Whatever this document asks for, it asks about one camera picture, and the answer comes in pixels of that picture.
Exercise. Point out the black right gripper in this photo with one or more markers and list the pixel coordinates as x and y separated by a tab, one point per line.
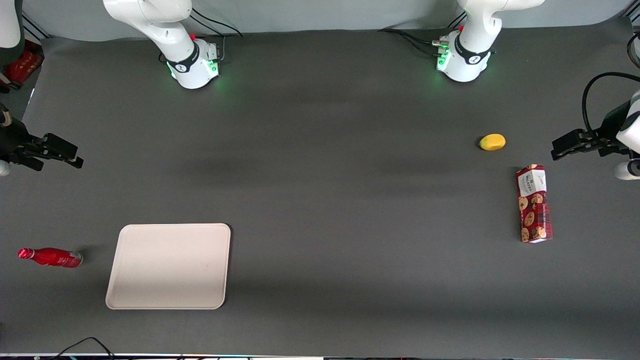
15	138

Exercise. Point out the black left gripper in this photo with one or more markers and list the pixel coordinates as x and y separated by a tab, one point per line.
609	126

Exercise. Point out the red coke bottle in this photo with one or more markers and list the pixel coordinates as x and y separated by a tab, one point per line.
55	257

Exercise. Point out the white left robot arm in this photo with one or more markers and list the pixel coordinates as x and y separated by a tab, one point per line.
465	60

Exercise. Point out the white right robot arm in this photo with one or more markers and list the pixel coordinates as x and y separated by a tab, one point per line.
186	56

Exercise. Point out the beige plastic tray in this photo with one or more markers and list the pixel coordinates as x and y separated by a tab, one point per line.
169	266

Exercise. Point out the red cookie box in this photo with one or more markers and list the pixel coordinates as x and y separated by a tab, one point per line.
535	207

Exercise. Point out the yellow lemon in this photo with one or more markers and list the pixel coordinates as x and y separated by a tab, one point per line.
492	142

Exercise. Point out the red object behind table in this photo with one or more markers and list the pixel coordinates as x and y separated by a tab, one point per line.
21	67

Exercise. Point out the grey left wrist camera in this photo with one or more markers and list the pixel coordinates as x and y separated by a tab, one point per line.
626	170

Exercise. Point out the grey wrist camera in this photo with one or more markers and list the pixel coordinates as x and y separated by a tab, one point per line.
3	168
626	170

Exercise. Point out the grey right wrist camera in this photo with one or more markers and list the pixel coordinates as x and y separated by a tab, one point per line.
3	168

